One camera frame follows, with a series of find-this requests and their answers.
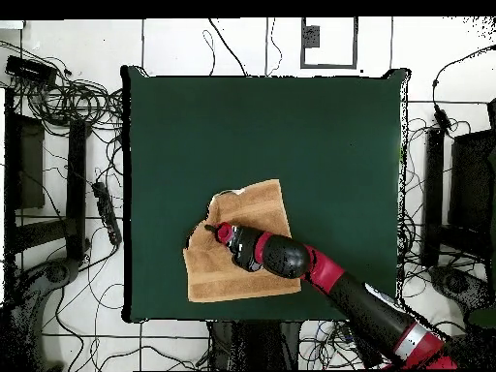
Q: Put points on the orange-tan terry towel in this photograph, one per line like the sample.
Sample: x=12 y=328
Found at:
x=217 y=279

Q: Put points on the grey wheeled base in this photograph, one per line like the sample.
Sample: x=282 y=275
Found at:
x=58 y=273
x=455 y=283

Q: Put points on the black metal stand frame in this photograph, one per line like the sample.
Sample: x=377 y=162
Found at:
x=76 y=186
x=434 y=186

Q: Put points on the black power strip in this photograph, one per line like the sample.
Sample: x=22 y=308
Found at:
x=106 y=211

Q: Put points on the dark green table cloth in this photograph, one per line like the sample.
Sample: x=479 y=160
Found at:
x=186 y=135

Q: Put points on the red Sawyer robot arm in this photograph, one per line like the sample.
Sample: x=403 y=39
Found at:
x=348 y=286

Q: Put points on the black electronics box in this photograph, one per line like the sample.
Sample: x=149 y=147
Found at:
x=29 y=69

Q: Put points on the dark green fabric item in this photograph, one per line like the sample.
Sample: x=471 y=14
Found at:
x=484 y=317

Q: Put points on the grey floor hatch frame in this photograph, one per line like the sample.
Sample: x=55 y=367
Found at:
x=328 y=66

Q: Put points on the grey floor outlet box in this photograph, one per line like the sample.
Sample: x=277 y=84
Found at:
x=311 y=37

